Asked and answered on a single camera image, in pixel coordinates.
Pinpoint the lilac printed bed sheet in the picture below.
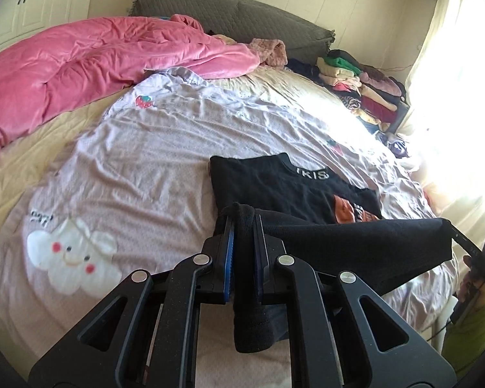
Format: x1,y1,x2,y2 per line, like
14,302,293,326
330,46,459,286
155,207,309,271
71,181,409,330
0,67,457,388

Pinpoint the black sweater with orange cuffs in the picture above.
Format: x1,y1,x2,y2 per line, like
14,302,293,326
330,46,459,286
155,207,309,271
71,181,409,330
208,153,453,354

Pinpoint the dark navy garment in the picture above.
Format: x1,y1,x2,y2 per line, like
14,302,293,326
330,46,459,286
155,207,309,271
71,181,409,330
287,59,320,78

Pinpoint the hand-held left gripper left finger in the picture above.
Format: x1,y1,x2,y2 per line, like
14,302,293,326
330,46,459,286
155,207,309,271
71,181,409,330
26,214,237,388

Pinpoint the white wardrobe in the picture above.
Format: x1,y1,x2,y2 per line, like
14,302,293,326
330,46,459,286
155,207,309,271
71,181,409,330
0,0,100,61

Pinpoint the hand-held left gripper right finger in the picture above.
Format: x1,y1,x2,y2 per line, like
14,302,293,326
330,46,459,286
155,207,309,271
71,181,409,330
253,214,457,388

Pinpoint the pile of folded clothes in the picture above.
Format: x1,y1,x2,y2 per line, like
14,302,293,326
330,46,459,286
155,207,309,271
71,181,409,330
315,48,409,134

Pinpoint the person's right hand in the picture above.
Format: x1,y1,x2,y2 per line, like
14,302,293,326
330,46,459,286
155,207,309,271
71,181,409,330
458,254,485,306

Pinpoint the purple patterned cloth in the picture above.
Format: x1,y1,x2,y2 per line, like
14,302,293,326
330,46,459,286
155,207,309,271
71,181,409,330
388,137,414,159

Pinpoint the pink comforter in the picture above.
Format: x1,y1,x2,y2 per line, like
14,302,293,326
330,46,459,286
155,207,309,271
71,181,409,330
0,14,261,168

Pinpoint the grey padded headboard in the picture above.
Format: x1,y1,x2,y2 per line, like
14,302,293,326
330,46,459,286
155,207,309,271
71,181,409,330
129,0,335,63

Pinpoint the pink fluffy garment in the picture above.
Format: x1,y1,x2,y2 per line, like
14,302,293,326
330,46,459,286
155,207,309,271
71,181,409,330
248,37,288,67

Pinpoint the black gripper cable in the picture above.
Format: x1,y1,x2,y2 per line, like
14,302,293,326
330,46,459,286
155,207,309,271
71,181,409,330
426,307,459,342

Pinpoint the cream bed sheet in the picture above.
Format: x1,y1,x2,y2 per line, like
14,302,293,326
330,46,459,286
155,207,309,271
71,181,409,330
0,65,441,251

